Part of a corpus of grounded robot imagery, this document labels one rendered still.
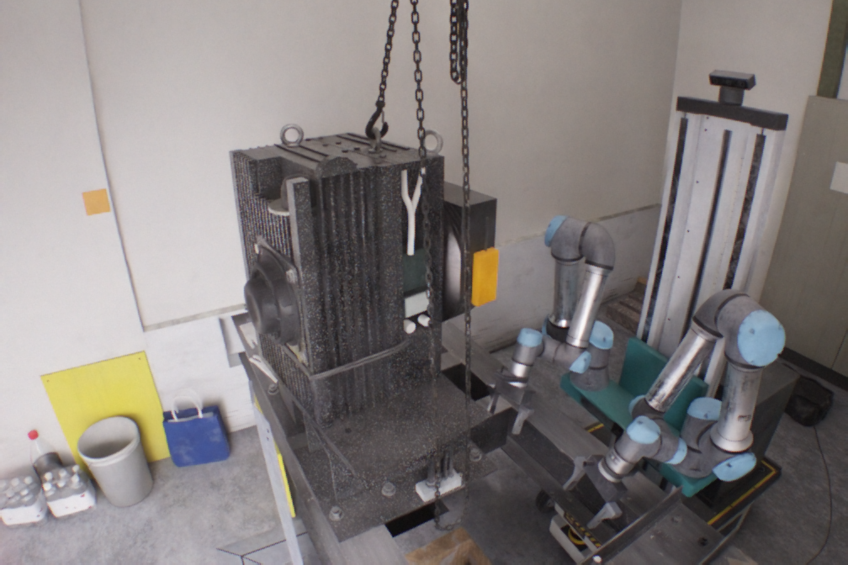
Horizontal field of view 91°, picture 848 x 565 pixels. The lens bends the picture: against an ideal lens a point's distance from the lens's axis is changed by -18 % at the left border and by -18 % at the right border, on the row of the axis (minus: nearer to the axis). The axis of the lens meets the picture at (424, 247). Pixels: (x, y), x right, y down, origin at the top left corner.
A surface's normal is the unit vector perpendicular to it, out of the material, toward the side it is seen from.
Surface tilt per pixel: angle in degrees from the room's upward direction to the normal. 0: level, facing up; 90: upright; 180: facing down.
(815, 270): 90
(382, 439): 0
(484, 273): 90
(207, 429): 87
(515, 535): 0
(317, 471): 0
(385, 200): 90
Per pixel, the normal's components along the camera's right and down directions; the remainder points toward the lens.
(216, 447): 0.32, 0.36
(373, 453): 0.00, -0.92
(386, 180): 0.61, 0.30
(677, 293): -0.90, 0.17
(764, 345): 0.01, 0.26
